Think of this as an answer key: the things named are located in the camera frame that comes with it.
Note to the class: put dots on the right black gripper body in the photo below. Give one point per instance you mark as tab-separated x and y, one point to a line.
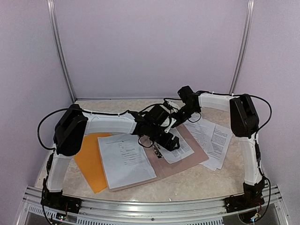
184	116

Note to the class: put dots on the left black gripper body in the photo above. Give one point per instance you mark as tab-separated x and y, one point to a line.
161	141

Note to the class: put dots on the white sheet dense English text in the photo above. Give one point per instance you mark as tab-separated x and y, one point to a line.
176	155

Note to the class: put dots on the pink-brown file folder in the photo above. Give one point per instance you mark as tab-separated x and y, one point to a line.
167	163

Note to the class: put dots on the white printed sheet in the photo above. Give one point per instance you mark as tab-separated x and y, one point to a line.
202	131
124	161

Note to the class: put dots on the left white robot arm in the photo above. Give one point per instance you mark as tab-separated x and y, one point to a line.
76	123

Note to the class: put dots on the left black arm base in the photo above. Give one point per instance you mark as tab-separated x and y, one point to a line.
58	201

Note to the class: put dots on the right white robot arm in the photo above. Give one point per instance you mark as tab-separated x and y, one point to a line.
244	123

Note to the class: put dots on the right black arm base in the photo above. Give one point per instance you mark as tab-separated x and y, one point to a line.
243	201

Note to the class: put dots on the metal folder clip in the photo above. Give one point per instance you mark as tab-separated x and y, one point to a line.
156	150

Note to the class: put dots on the orange folder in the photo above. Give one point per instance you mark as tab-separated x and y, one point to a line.
88	160

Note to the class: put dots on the white printed sheet dense text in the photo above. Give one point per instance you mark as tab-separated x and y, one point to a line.
218	147

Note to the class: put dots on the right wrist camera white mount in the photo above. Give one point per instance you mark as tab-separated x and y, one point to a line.
171	106

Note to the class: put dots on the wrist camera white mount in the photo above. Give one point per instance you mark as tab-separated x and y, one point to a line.
171	106
168	123

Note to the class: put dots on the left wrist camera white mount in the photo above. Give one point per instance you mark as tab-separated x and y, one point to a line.
168	123

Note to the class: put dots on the right aluminium frame post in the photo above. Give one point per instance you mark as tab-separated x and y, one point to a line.
243	46

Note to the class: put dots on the aluminium frame post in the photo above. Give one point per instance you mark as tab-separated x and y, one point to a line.
59	49
243	46

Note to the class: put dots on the left aluminium frame post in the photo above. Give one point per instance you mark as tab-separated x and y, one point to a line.
59	49

